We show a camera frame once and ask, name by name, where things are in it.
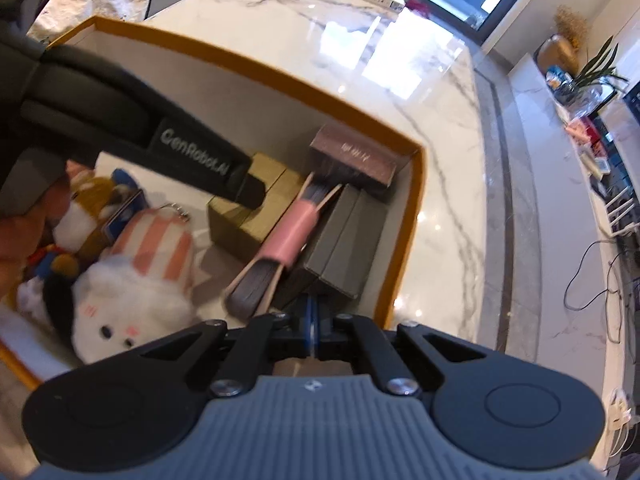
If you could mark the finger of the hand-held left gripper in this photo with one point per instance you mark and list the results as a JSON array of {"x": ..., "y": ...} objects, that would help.
[{"x": 249, "y": 187}]

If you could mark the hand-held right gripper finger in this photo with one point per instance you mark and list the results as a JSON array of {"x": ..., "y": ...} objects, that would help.
[
  {"x": 316, "y": 327},
  {"x": 306, "y": 327}
]

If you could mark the orange-rimmed cardboard box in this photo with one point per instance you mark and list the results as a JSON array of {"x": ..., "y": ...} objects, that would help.
[{"x": 200, "y": 85}]

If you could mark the person's left hand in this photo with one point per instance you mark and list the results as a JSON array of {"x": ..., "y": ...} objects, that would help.
[{"x": 20, "y": 245}]

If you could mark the brown cardboard box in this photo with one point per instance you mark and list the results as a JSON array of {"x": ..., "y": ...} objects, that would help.
[{"x": 245, "y": 225}]

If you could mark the folded fan with pink band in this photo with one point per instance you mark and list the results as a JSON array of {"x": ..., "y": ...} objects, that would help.
[{"x": 292, "y": 230}]

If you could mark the dark grey box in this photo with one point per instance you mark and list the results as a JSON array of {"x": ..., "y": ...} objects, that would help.
[
  {"x": 325, "y": 245},
  {"x": 360, "y": 240}
]

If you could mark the purple-brown box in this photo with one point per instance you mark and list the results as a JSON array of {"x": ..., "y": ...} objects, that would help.
[{"x": 350, "y": 155}]

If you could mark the brown and white plush toy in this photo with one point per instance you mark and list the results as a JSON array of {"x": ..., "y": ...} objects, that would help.
[{"x": 85, "y": 210}]

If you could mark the blue tag card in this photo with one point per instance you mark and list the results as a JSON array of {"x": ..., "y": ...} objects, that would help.
[{"x": 122, "y": 212}]

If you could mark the pink striped white plush toy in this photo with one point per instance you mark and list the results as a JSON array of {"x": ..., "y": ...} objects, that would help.
[{"x": 135, "y": 300}]

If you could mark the colourful plush toy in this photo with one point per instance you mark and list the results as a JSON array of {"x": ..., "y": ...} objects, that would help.
[{"x": 50, "y": 260}]

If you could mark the white marble TV cabinet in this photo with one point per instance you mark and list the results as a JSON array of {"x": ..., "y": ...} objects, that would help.
[{"x": 560, "y": 170}]

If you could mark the white power strip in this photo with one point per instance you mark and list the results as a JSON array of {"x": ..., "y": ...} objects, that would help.
[{"x": 620, "y": 405}]

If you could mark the blue snack packet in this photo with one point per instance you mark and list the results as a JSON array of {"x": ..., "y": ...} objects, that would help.
[{"x": 560, "y": 82}]

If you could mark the pink packet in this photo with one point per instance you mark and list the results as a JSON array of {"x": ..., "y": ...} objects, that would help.
[{"x": 580, "y": 129}]

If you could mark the golden vase with dried flowers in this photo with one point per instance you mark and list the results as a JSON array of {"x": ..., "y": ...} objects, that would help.
[{"x": 557, "y": 55}]

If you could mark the green potted plant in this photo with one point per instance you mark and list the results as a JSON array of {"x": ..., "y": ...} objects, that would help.
[{"x": 595, "y": 72}]

